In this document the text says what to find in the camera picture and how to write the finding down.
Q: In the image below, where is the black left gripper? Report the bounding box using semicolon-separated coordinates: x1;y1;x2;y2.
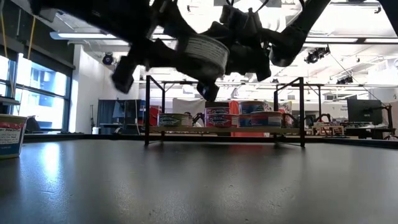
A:
111;29;225;102

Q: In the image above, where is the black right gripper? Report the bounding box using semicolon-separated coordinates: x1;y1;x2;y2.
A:
200;21;272;83

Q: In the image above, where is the wooden shelf with black frame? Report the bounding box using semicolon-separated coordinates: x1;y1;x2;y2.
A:
144;75;306;149

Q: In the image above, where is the white hanging cloth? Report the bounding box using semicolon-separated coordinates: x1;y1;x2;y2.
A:
172;98;206;118

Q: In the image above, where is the black panel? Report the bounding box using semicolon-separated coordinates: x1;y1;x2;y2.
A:
205;101;230;109

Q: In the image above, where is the red background object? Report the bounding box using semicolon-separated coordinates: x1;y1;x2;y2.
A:
150;106;165;127

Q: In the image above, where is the patterned hanging cloth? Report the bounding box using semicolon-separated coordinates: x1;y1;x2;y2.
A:
264;101;293;125

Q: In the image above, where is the blue partition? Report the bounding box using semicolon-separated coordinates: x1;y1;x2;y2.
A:
98;98;147;135

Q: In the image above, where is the black beam with light strips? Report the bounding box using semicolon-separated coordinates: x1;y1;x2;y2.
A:
49;30;398;44

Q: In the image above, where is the wooden crate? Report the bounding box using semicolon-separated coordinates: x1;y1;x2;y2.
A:
310;125;345;136

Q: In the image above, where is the dark background monitor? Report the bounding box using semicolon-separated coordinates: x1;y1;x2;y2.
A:
347;98;383;125

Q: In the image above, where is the dark background desk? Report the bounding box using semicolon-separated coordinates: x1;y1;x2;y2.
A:
343;126;397;140

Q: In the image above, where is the large window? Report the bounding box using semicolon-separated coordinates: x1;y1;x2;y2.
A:
0;54;74;130

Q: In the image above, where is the dark bag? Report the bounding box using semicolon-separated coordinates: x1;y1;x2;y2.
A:
25;115;41;134

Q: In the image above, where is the grey window ledge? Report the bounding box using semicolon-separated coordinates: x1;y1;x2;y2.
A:
0;96;21;106

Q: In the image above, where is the black background rig frame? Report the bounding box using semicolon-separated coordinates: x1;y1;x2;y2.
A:
310;83;323;122
161;80;209;102

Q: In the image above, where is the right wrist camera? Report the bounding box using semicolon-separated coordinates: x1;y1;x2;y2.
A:
219;4;264;32

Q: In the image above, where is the black ceiling camera cluster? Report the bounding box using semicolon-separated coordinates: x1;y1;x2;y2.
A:
304;45;331;65

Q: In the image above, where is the black round ceiling camera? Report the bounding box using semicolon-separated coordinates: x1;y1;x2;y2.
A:
101;52;114;66

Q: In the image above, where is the black metal table frame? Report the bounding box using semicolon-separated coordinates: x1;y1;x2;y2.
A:
23;133;398;149

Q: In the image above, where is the yellow hanging cable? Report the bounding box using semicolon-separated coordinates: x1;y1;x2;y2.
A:
27;17;36;60
0;9;7;50

